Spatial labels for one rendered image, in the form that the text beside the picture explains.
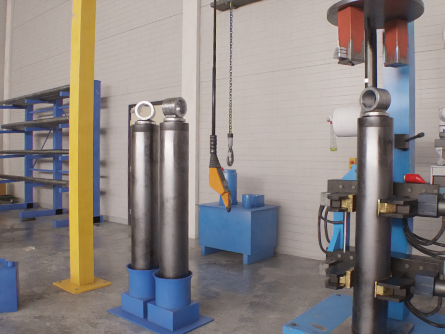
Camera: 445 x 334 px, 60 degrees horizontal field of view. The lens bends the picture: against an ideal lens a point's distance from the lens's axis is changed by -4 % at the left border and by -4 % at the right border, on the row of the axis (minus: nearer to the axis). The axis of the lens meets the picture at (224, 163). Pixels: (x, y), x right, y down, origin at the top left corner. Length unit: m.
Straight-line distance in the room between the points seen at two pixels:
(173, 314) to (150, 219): 0.72
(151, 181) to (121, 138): 4.41
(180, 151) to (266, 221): 2.23
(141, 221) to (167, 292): 0.57
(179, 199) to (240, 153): 2.76
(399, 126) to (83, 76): 2.72
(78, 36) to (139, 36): 3.46
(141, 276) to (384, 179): 1.87
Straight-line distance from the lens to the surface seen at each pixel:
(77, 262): 3.97
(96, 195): 7.58
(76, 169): 3.85
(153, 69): 6.91
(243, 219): 4.60
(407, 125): 2.88
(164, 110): 2.90
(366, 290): 2.55
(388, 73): 2.96
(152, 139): 3.07
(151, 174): 3.06
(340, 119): 3.46
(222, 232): 4.81
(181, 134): 2.83
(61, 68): 9.55
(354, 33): 2.45
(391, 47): 2.72
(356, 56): 2.42
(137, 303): 3.22
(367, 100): 2.59
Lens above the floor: 1.23
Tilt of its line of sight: 1 degrees down
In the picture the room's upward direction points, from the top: straight up
